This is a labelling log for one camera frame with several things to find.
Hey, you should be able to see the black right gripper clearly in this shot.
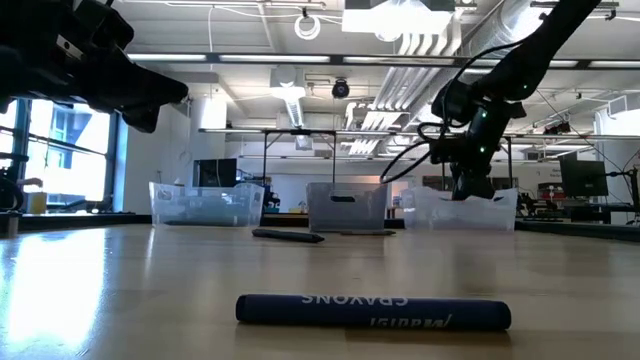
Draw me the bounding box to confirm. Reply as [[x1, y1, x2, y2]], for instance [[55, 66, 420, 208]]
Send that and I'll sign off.
[[429, 134, 501, 200]]

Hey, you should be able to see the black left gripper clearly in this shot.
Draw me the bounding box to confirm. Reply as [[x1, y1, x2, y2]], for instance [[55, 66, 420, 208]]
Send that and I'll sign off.
[[49, 0, 190, 134]]

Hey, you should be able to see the blue Madisi crayon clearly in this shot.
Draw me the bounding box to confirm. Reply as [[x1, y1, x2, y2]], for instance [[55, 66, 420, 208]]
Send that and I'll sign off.
[[235, 293, 513, 331]]

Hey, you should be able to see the clear plastic bin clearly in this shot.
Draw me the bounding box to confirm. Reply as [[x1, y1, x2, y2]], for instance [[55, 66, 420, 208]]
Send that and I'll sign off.
[[398, 186, 519, 233], [147, 181, 265, 229]]

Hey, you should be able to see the large black display screen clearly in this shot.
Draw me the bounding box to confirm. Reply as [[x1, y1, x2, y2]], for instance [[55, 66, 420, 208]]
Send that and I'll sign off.
[[193, 158, 238, 189]]

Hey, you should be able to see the black computer monitor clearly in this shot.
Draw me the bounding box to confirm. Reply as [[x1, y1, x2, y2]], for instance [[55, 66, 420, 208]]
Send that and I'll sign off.
[[558, 152, 610, 198]]

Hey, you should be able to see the grey translucent plastic bin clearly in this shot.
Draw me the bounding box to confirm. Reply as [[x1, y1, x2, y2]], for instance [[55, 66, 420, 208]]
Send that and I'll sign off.
[[305, 182, 388, 234]]

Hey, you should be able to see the yellow cylindrical container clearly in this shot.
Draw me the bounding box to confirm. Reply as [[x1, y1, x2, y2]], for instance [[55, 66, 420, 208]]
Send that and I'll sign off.
[[27, 192, 49, 215]]

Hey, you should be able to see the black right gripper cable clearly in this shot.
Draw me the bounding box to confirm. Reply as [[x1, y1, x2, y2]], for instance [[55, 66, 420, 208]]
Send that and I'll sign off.
[[379, 37, 531, 185]]

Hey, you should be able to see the white coiled cable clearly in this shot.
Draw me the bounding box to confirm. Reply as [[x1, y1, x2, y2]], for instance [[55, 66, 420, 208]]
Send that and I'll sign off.
[[293, 12, 322, 41]]

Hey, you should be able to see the silver ribbed air duct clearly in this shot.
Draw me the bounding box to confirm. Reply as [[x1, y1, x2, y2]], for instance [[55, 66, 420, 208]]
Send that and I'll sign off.
[[439, 0, 584, 106]]

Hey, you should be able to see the overhead frame bar with lights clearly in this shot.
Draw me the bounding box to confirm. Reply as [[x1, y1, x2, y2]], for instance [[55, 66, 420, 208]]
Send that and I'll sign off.
[[127, 51, 640, 69]]

